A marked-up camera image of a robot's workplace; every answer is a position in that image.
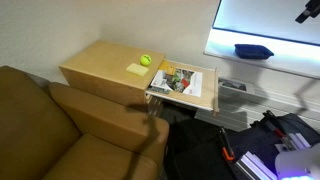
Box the light wooden cabinet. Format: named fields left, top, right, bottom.
left=59, top=39, right=167, bottom=108

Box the light wooden drawer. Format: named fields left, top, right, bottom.
left=144, top=59, right=220, bottom=118

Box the pale yellow sponge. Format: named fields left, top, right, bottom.
left=125, top=62, right=150, bottom=78

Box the orange and black clamp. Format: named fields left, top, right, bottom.
left=218, top=126, right=236, bottom=163

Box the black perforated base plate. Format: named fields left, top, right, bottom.
left=229, top=112, right=320, bottom=171

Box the red handled black clamp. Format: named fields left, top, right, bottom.
left=262, top=110, right=292, bottom=145

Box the small orange card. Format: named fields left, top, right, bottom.
left=165, top=65, right=176, bottom=76

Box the brochure with dark photo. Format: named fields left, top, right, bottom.
left=218, top=78, right=255, bottom=95

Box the white radiator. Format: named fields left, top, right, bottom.
left=194, top=78, right=320, bottom=133

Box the colourful white magazine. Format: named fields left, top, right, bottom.
left=148, top=66, right=204, bottom=98

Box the brown leather sofa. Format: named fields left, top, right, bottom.
left=0, top=65, right=170, bottom=180

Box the long aluminium extrusion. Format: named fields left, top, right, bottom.
left=234, top=150, right=278, bottom=180

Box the yellow-green tennis ball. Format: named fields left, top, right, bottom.
left=139, top=54, right=153, bottom=67

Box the white window frame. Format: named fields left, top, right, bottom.
left=203, top=0, right=320, bottom=80

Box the short aluminium extrusion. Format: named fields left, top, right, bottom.
left=287, top=132, right=312, bottom=152

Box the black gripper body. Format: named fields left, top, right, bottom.
left=304, top=0, right=320, bottom=18

